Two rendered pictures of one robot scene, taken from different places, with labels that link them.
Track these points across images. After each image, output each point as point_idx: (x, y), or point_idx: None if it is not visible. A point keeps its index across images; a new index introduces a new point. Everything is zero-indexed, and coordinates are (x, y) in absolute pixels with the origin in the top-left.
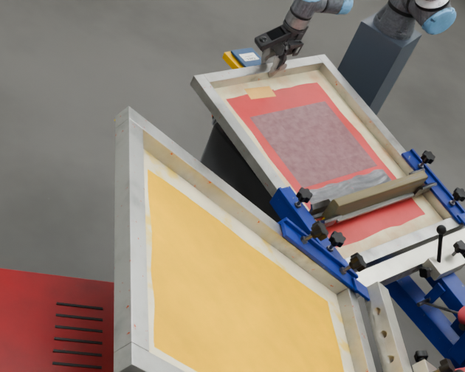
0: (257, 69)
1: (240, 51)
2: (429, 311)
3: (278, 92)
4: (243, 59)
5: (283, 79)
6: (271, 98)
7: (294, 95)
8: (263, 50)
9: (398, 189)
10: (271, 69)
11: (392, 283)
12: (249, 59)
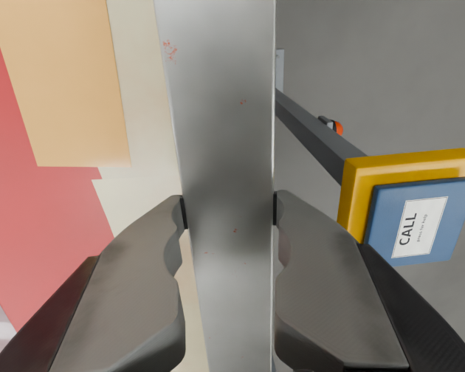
0: (226, 122)
1: (457, 211)
2: None
3: (75, 198)
4: (418, 199)
5: (184, 279)
6: (9, 122)
7: (60, 272)
8: (367, 266)
9: None
10: (153, 229)
11: None
12: (407, 221)
